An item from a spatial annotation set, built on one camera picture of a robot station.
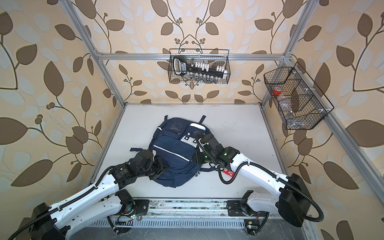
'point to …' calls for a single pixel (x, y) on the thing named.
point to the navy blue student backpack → (174, 141)
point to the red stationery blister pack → (228, 172)
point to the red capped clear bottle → (277, 91)
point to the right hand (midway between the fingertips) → (193, 158)
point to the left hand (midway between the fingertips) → (172, 165)
